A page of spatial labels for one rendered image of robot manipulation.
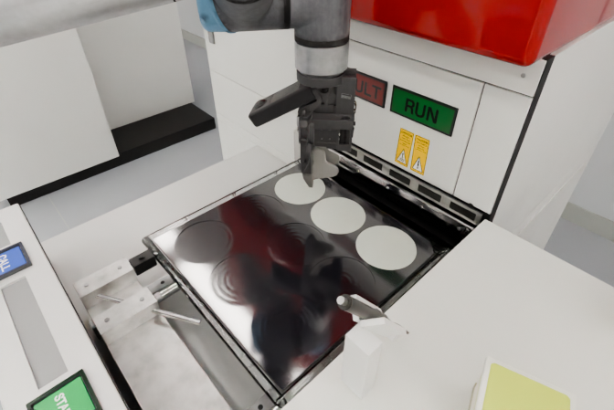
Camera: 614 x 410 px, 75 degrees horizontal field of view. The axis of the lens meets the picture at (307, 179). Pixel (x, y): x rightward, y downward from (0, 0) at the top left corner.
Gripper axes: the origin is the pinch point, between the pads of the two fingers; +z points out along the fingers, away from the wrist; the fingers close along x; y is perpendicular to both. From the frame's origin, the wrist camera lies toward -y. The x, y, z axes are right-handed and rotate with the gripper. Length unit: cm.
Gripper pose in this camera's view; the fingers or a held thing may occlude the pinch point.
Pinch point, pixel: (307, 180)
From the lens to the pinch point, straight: 69.5
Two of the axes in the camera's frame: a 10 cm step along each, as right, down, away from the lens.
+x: 1.1, -6.0, 7.9
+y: 9.9, 0.6, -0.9
